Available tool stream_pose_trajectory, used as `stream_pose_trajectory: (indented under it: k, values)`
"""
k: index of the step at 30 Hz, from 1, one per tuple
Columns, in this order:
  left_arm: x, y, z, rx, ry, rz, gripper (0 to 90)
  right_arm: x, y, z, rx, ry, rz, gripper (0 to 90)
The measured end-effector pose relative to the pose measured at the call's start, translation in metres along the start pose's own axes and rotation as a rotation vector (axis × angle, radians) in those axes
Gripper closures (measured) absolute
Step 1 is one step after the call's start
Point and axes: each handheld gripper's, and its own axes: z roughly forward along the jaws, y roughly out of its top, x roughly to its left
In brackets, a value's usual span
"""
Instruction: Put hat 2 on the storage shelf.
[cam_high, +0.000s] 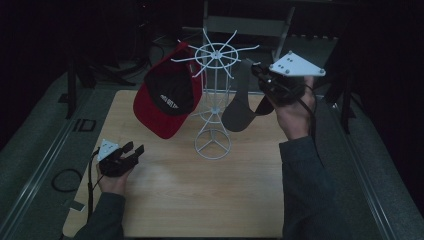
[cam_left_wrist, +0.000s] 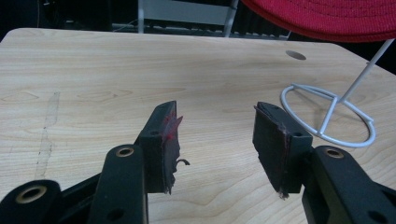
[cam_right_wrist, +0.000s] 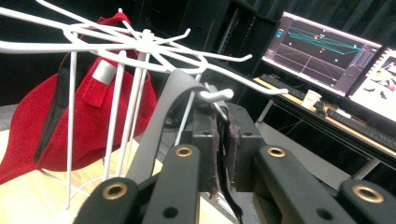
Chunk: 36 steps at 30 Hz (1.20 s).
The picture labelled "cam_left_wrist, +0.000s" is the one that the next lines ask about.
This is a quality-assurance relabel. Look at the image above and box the red round seat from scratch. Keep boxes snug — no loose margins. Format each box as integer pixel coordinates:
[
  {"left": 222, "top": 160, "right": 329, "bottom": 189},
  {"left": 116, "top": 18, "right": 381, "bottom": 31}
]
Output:
[{"left": 240, "top": 0, "right": 396, "bottom": 44}]

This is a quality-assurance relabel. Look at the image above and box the grey metal frame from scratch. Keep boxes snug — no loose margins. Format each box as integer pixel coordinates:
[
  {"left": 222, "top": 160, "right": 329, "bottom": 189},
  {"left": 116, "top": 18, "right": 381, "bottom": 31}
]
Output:
[{"left": 137, "top": 0, "right": 291, "bottom": 41}]

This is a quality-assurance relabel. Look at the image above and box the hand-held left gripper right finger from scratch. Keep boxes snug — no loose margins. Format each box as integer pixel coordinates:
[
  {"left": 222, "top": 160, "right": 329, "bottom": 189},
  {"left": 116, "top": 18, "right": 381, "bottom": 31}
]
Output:
[{"left": 252, "top": 101, "right": 396, "bottom": 224}]

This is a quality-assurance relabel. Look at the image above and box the white wire cap stand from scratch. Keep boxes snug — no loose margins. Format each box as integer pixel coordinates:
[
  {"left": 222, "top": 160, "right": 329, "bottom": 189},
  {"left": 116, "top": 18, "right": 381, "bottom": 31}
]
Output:
[{"left": 279, "top": 38, "right": 396, "bottom": 149}]

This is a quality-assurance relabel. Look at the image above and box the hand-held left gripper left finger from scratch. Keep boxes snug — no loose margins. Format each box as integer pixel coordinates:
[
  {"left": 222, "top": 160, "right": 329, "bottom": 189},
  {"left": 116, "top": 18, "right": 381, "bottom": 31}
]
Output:
[{"left": 87, "top": 100, "right": 191, "bottom": 224}]

